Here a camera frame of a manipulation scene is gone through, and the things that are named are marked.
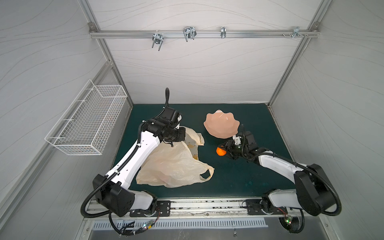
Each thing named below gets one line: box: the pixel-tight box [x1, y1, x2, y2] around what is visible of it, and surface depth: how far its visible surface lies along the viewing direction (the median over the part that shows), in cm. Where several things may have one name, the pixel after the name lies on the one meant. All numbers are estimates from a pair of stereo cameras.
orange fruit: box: [216, 147, 227, 157], surface depth 85 cm
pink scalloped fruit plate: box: [203, 109, 240, 139], surface depth 109 cm
